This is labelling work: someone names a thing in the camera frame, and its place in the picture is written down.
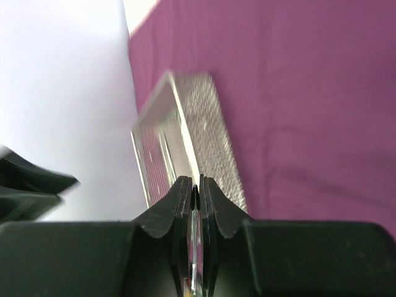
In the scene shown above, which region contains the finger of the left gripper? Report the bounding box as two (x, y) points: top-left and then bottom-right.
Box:
(1, 148), (78, 222)

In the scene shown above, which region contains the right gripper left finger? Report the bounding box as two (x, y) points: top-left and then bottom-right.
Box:
(1, 176), (193, 296)

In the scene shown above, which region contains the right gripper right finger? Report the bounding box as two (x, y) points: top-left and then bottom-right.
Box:
(199, 176), (395, 296)

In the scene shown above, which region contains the wire mesh instrument tray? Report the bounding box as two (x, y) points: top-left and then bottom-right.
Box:
(131, 71), (248, 211)

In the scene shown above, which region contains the purple cloth wrap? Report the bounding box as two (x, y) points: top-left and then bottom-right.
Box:
(129, 1), (395, 229)

